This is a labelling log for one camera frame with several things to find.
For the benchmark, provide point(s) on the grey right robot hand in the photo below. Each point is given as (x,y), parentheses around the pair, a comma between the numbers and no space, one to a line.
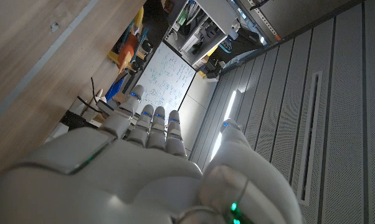
(119,183)

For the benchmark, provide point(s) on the whiteboard with writing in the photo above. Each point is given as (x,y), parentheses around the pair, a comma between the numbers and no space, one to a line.
(167,77)

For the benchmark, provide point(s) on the colourful toy airplane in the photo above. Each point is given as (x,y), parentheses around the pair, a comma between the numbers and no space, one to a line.
(128,51)

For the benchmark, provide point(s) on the white shelf cabinet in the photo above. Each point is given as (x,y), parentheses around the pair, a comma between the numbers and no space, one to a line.
(212,18)

